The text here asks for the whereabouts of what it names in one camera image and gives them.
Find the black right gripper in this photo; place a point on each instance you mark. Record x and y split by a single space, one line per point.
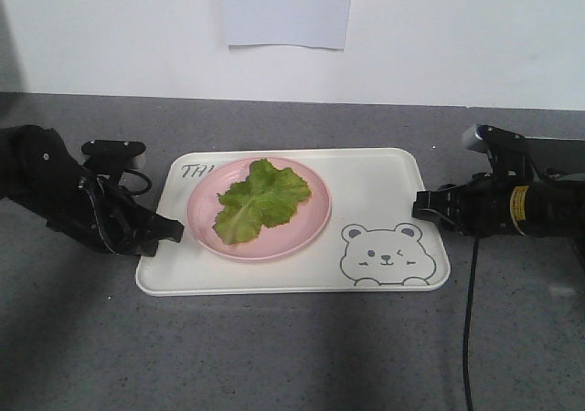
480 208

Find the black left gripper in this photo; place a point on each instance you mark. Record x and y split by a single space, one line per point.
104 217

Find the cream bear serving tray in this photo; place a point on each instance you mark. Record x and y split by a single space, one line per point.
355 232

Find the green lettuce leaf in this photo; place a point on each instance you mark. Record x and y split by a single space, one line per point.
268 197

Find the pink round plate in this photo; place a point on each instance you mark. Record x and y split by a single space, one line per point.
277 242

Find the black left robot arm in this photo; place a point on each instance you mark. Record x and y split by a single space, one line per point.
37 171

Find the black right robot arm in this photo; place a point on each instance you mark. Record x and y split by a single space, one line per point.
520 207

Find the white paper sheet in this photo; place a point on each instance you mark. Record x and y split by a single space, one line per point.
302 23

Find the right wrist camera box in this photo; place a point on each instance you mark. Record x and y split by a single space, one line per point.
507 151

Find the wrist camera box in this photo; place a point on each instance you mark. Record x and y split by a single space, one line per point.
507 151
112 158

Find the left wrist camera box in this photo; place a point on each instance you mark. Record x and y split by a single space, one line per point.
112 158

